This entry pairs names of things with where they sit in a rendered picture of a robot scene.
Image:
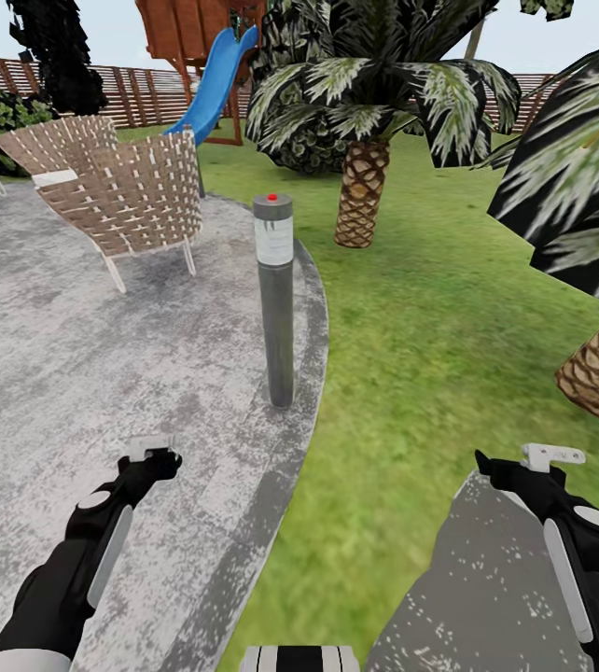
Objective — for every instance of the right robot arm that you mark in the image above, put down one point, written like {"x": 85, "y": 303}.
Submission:
{"x": 571, "y": 528}

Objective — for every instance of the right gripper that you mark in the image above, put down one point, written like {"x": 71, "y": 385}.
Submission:
{"x": 509, "y": 475}

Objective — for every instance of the tree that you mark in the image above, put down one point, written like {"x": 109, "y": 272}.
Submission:
{"x": 54, "y": 39}
{"x": 235, "y": 21}
{"x": 556, "y": 10}

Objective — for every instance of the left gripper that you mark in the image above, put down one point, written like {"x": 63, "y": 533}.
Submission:
{"x": 161, "y": 466}

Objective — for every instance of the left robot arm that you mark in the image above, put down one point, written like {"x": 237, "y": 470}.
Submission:
{"x": 58, "y": 597}

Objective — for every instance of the robot trunk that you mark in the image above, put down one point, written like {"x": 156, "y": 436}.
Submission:
{"x": 299, "y": 659}

